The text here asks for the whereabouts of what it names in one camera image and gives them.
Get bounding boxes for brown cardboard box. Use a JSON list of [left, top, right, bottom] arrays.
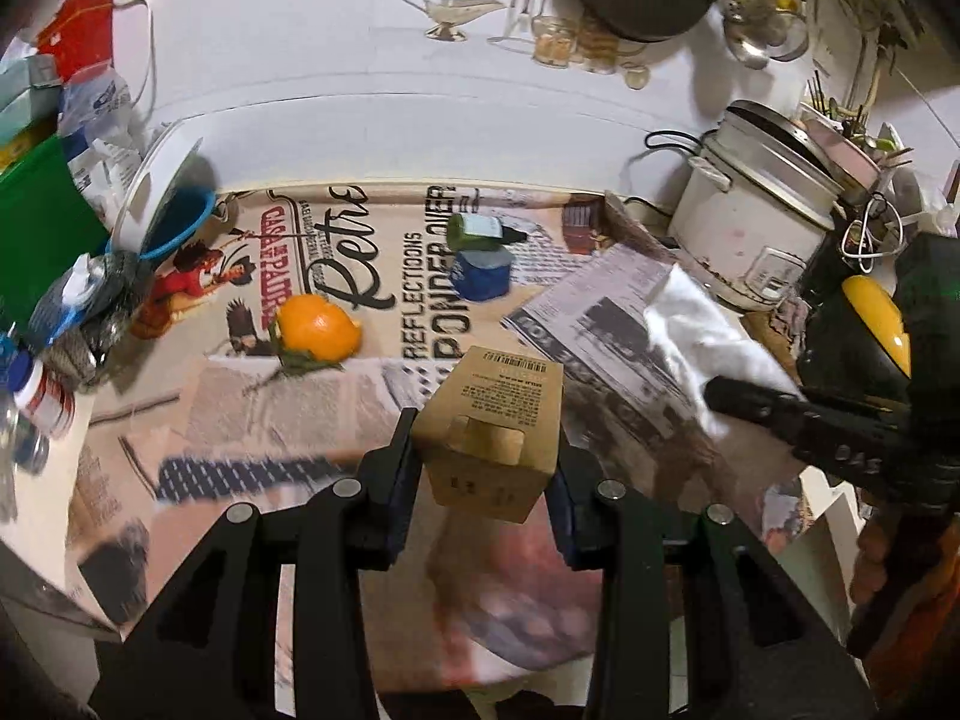
[[410, 346, 565, 523]]

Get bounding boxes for orange fruit peel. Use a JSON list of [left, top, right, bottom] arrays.
[[268, 294, 363, 376]]

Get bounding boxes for blue foil cup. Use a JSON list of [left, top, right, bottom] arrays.
[[449, 247, 514, 302]]

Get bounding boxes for green dropper bottle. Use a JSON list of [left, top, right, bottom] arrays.
[[446, 213, 529, 252]]

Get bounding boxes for black pot yellow lid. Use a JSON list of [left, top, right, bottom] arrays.
[[797, 275, 911, 403]]

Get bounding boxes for white rice cooker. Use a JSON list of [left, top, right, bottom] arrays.
[[667, 99, 841, 312]]

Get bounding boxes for printed newspaper tablecloth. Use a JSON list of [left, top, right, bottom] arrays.
[[67, 185, 805, 692]]

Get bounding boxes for pink utensil holder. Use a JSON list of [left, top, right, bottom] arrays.
[[799, 103, 913, 205]]

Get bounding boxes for small white pill jar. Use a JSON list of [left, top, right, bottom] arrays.
[[7, 351, 75, 439]]

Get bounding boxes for hanging metal ladle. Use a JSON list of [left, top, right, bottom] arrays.
[[718, 0, 786, 70]]

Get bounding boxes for blue bowl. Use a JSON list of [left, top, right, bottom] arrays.
[[140, 187, 215, 266]]

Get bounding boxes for green storage box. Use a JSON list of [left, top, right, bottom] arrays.
[[0, 135, 109, 325]]

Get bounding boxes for teal tissue boxes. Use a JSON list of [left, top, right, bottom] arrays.
[[0, 54, 62, 145]]

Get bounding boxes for red kettle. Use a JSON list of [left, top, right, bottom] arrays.
[[36, 0, 114, 83]]

